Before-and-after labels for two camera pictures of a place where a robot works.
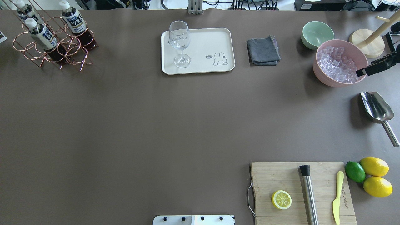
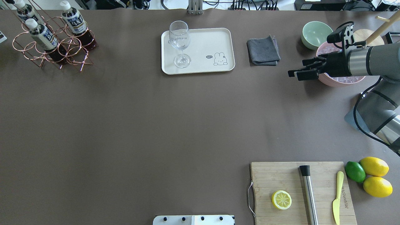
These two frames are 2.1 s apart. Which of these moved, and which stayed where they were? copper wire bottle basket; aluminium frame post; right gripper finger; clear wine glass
Moved: right gripper finger
Stayed: copper wire bottle basket; clear wine glass; aluminium frame post
